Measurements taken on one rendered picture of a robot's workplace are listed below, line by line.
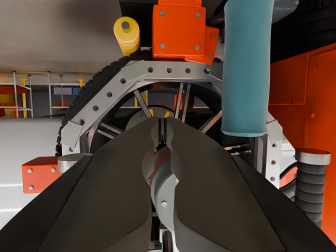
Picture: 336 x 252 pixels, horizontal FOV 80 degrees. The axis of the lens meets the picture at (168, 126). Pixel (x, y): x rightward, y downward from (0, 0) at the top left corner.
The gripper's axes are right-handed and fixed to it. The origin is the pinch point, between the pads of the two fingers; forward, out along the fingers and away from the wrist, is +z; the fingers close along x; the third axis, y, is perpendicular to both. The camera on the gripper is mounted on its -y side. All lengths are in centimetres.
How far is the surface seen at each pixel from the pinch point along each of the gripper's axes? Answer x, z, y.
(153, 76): -1.9, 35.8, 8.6
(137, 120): -12, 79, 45
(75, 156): -11.5, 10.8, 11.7
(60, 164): -12.4, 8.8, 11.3
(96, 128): -17.9, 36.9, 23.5
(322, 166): 22.9, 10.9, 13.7
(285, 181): 215, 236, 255
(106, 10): -40, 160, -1
